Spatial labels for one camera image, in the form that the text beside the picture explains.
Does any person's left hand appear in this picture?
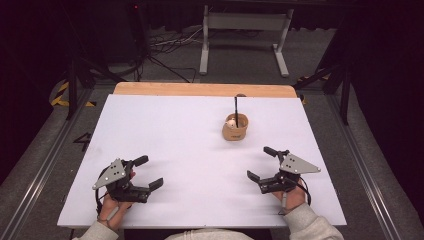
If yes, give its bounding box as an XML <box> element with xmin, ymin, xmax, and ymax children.
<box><xmin>97</xmin><ymin>169</ymin><xmax>138</xmax><ymax>232</ymax></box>

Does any black tripod stand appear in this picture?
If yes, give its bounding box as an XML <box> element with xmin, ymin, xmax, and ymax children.
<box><xmin>293</xmin><ymin>63</ymin><xmax>352</xmax><ymax>126</ymax></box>
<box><xmin>64</xmin><ymin>54</ymin><xmax>128</xmax><ymax>121</ymax></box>

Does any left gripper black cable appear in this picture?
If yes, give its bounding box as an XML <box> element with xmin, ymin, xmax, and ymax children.
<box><xmin>94</xmin><ymin>173</ymin><xmax>108</xmax><ymax>218</ymax></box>

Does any black pen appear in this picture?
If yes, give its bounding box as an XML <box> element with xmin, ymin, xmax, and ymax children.
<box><xmin>233</xmin><ymin>96</ymin><xmax>240</xmax><ymax>129</ymax></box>

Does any wooden pen holder cup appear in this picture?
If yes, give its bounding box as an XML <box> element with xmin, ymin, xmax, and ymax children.
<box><xmin>221</xmin><ymin>112</ymin><xmax>250</xmax><ymax>142</ymax></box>

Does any wooden table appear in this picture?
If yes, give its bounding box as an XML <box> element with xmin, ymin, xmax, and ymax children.
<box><xmin>113</xmin><ymin>81</ymin><xmax>298</xmax><ymax>99</ymax></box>

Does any aluminium floor rail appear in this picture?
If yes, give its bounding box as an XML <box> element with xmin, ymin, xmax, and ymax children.
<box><xmin>324</xmin><ymin>93</ymin><xmax>405</xmax><ymax>240</ymax></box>
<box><xmin>0</xmin><ymin>88</ymin><xmax>95</xmax><ymax>240</ymax></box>

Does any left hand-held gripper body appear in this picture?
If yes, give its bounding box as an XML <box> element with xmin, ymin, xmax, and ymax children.
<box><xmin>92</xmin><ymin>157</ymin><xmax>151</xmax><ymax>204</ymax></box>

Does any person's torso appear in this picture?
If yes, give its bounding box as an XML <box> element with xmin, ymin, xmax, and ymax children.
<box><xmin>164</xmin><ymin>228</ymin><xmax>255</xmax><ymax>240</ymax></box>

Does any yellow black floor tape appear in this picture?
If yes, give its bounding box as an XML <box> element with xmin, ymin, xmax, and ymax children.
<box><xmin>297</xmin><ymin>74</ymin><xmax>331</xmax><ymax>105</ymax></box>
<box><xmin>49</xmin><ymin>81</ymin><xmax>98</xmax><ymax>108</ymax></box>

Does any person's right hand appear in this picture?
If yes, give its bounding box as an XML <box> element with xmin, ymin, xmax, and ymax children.
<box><xmin>271</xmin><ymin>179</ymin><xmax>307</xmax><ymax>215</ymax></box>

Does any grey metal stand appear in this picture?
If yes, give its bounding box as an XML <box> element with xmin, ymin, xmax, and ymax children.
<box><xmin>198</xmin><ymin>4</ymin><xmax>295</xmax><ymax>78</ymax></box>

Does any black floor cable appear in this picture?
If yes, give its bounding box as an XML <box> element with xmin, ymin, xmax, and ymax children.
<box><xmin>146</xmin><ymin>55</ymin><xmax>198</xmax><ymax>84</ymax></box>

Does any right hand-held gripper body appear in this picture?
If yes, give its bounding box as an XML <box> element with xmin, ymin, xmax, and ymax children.
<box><xmin>258</xmin><ymin>149</ymin><xmax>322</xmax><ymax>195</ymax></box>

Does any white table board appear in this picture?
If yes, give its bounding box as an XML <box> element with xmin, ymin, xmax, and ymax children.
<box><xmin>57</xmin><ymin>94</ymin><xmax>348</xmax><ymax>230</ymax></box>

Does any black equipment with red light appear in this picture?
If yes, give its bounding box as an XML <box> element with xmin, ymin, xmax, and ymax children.
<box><xmin>126</xmin><ymin>0</ymin><xmax>152</xmax><ymax>65</ymax></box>

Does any bundle of floor cables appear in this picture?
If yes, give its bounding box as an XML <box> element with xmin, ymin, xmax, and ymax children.
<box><xmin>148</xmin><ymin>25</ymin><xmax>205</xmax><ymax>55</ymax></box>

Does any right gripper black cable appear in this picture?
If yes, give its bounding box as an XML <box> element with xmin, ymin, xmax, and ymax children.
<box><xmin>296</xmin><ymin>179</ymin><xmax>312</xmax><ymax>206</ymax></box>

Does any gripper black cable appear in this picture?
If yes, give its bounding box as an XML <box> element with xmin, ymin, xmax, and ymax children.
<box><xmin>296</xmin><ymin>179</ymin><xmax>312</xmax><ymax>206</ymax></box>
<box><xmin>94</xmin><ymin>173</ymin><xmax>108</xmax><ymax>218</ymax></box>

